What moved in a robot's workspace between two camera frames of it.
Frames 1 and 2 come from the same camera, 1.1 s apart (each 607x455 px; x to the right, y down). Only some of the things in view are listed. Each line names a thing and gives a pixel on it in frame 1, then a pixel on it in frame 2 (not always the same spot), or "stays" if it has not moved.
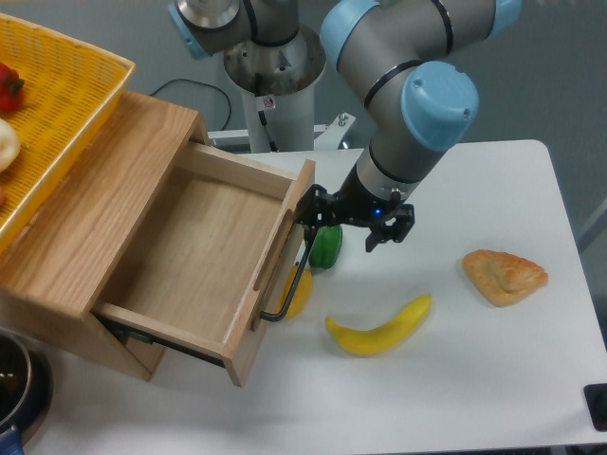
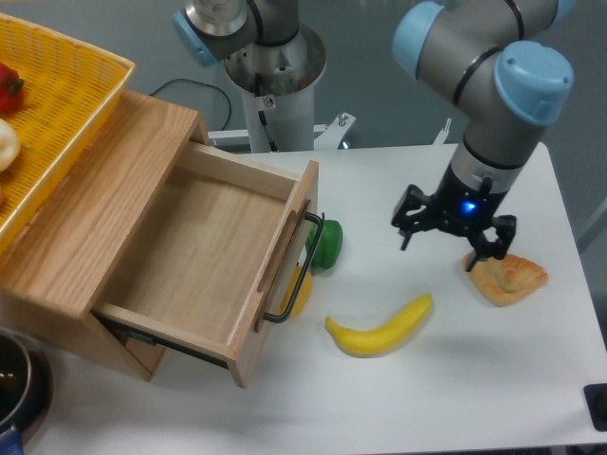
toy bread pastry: (503, 278) stays
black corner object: (596, 399) stays
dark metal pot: (27, 386) stays
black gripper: (355, 205) -> (464, 203)
